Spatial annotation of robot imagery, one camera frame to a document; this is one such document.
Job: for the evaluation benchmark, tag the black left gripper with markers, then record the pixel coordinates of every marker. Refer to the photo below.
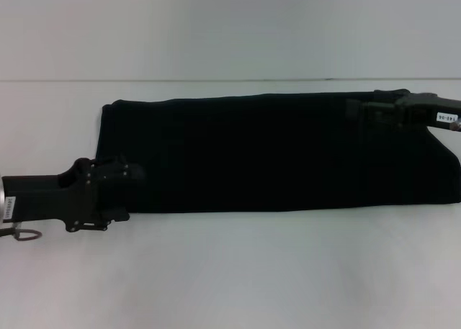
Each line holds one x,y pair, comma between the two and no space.
47,199

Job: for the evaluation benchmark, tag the black t-shirt with FREE print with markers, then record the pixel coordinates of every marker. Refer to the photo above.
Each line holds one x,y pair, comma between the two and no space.
270,152

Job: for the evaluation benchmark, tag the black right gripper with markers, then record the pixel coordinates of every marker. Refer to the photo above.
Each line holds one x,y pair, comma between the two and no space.
428,109

